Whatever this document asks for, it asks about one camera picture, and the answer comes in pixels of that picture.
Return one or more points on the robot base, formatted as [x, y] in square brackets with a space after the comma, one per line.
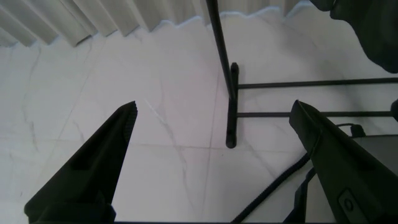
[385, 144]

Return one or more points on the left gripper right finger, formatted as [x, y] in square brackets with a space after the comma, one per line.
[351, 174]

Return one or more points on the dark grey t-shirt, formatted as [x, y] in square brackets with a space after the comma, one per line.
[373, 31]

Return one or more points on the white curtain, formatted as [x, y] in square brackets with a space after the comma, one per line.
[62, 18]

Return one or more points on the black clothes rack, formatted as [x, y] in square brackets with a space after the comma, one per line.
[220, 46]

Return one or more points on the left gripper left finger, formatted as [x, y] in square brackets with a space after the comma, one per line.
[87, 174]

